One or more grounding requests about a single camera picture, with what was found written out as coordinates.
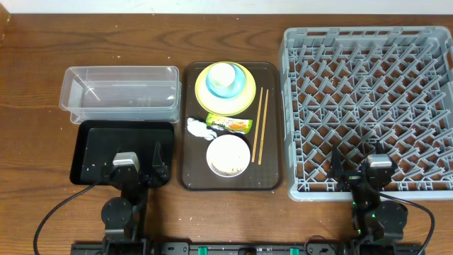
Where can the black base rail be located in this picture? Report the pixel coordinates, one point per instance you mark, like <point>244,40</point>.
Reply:
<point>180,248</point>

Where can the green orange snack wrapper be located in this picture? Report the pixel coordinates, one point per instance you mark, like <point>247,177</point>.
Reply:
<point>236,125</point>

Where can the left wooden chopstick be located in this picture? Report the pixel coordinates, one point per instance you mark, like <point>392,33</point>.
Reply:
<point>255,140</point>

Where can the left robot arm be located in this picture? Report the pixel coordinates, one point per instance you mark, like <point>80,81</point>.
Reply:
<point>123,216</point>

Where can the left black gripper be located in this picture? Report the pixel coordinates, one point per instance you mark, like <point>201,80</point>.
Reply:
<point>161,171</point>

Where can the grey plastic dishwasher rack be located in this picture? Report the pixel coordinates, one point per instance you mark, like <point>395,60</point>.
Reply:
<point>354,87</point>

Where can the black waste tray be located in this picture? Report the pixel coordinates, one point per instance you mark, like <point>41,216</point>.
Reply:
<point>98,141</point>

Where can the white tissue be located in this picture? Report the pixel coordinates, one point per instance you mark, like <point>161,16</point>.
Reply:
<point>200,129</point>

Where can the light blue bowl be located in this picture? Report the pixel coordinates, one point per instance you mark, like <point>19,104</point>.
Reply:
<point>234,89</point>

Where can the clear plastic bin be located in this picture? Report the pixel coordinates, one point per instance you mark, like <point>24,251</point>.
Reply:
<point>132,93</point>

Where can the white bowl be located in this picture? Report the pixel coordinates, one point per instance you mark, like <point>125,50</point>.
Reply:
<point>228,156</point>

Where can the white cup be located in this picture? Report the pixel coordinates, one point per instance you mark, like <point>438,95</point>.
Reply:
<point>221,75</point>

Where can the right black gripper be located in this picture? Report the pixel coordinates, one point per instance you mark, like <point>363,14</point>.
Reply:
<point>350,178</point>

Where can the wooden chopstick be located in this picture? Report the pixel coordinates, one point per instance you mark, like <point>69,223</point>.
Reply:
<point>255,140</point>
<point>262,137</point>

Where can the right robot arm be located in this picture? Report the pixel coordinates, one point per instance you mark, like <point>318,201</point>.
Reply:
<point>379,223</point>

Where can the dark brown serving tray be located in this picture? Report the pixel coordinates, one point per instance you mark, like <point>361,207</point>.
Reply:
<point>193,171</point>

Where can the right wooden chopstick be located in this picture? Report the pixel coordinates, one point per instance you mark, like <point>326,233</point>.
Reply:
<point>262,137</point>

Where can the yellow plate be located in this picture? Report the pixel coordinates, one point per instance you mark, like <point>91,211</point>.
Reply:
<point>225,106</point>

